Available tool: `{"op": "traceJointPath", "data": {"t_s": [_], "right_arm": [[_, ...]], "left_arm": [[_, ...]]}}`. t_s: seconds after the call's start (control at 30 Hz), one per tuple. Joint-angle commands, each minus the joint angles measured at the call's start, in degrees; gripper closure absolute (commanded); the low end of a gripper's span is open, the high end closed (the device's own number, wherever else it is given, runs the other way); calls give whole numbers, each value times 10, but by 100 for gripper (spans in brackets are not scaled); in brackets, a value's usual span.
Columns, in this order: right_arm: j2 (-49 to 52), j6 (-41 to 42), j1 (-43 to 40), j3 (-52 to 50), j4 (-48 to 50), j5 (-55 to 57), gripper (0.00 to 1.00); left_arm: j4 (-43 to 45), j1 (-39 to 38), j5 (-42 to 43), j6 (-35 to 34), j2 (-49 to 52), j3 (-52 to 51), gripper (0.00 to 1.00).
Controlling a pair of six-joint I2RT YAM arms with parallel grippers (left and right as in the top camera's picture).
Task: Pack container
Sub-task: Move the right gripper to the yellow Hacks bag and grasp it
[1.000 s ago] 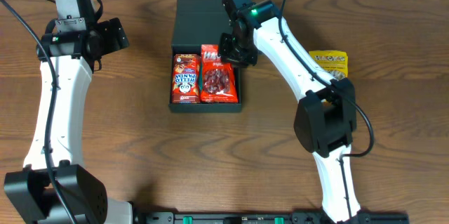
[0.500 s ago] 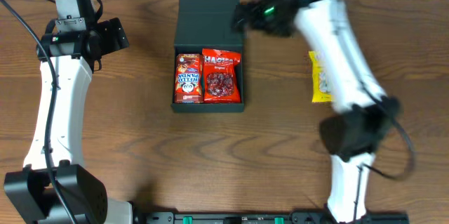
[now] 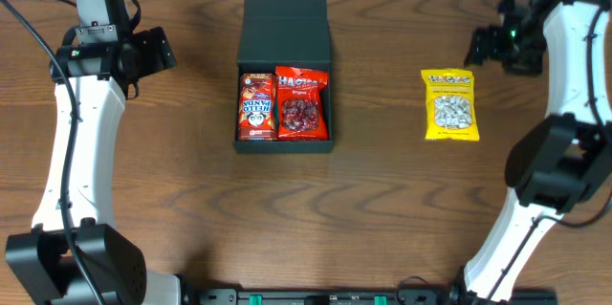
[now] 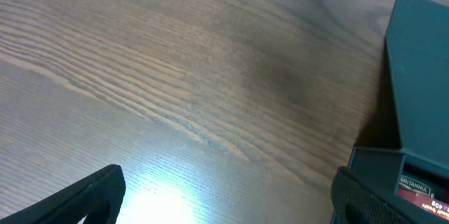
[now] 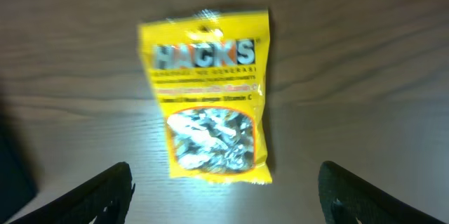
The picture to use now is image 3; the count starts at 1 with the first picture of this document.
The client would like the red Hello Panda box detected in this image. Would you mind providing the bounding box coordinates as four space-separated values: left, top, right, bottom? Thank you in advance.
237 74 277 141

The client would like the black gift box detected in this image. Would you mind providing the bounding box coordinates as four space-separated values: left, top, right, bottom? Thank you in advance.
232 0 334 154

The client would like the red Hacks candy bag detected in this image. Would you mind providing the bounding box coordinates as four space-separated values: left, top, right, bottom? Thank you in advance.
275 66 329 141

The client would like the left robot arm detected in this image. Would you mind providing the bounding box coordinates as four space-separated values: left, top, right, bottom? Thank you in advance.
6 25 187 304

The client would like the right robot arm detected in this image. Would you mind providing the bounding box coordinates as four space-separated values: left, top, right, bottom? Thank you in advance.
447 0 611 304

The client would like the yellow Hacks candy bag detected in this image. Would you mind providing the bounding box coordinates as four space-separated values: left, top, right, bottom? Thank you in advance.
421 69 480 142

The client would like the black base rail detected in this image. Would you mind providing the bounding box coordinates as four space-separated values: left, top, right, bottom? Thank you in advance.
184 287 559 305

